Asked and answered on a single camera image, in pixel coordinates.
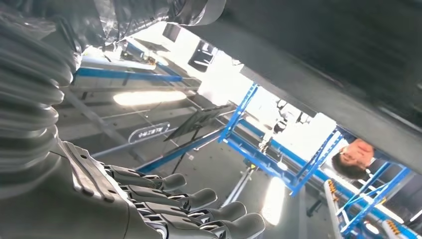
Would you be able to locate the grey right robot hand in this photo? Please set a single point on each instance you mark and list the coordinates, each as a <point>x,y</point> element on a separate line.
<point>66,211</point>

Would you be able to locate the blue steel shelf rack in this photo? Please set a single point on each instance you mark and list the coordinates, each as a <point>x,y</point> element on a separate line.
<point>372,198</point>
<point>263,158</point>

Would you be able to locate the white oval sign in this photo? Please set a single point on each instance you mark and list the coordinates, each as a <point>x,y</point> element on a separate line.
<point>148,132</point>

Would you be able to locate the black folding stand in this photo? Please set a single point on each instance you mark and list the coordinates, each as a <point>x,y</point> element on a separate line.
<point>194,123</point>

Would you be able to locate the person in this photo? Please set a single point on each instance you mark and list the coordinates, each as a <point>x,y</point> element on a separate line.
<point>354,158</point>

